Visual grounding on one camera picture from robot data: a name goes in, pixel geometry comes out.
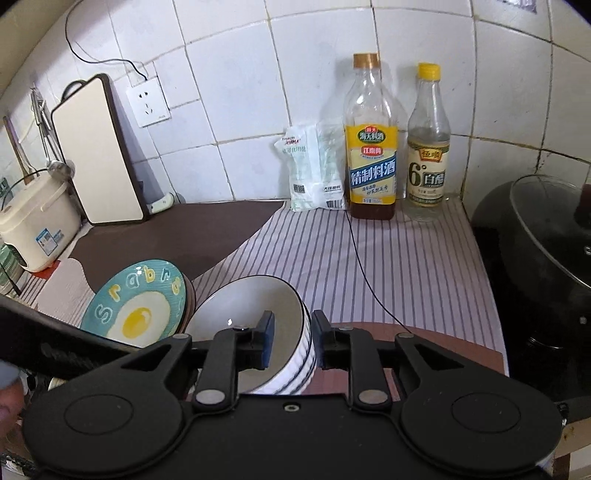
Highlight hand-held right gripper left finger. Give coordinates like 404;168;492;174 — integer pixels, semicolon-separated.
108;310;276;414

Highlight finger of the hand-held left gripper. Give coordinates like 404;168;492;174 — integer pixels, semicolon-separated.
0;295;140;392

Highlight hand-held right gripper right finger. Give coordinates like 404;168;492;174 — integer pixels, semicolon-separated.
311;309;481;411

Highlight large white ribbed bowl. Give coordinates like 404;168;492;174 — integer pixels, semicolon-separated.
187;275;319;396

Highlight blue fried egg plate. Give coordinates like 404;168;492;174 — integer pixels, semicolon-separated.
81;260;188;349

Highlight person's left hand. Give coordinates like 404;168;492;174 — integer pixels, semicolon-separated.
0;360;25;432

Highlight beige scalloped mat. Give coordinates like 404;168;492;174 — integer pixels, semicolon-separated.
34;257;100;324

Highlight purple striped white cloth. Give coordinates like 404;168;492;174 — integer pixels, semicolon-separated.
191;196;509;377

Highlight cream rice cooker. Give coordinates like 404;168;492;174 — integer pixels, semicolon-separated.
0;173;83;273

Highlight metal ladle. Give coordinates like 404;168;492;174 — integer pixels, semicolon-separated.
30;85;77;182

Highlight white salt bag red print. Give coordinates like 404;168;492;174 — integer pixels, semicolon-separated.
272;124;324;213

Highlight black stove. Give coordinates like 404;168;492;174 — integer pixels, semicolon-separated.
468;217;591;416

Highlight clear white salt bag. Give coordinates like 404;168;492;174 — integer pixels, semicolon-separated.
316;121;349;210

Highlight wooden spatula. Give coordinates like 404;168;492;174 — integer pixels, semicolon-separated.
2;115;33;185

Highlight cream cutting board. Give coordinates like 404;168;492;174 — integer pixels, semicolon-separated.
50;74;151;227

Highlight yellow label cooking wine bottle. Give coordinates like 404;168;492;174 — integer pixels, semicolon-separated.
344;53;400;221

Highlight black cooking pot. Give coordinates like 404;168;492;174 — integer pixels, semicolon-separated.
471;173;591;402

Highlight clear vinegar bottle yellow cap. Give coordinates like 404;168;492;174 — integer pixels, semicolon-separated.
405;63;452;221

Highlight glass pot lid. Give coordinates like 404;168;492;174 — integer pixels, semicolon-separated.
510;174;591;296

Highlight cardboard box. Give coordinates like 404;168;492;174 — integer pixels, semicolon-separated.
551;392;591;480

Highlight thin black counter cable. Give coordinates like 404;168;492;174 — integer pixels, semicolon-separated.
343;209;414;334

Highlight white handled knife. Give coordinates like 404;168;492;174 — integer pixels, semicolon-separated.
147;191;176;214

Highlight white wall socket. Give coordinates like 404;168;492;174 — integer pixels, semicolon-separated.
126;76;171;128

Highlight black wall cable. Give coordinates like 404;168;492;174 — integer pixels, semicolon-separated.
65;7;149;83

